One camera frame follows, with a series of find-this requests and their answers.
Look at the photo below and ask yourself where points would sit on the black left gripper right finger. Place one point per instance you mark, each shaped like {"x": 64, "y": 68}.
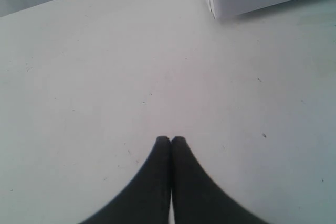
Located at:
{"x": 196, "y": 197}

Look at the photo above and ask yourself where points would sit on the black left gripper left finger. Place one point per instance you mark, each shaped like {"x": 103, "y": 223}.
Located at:
{"x": 146, "y": 198}

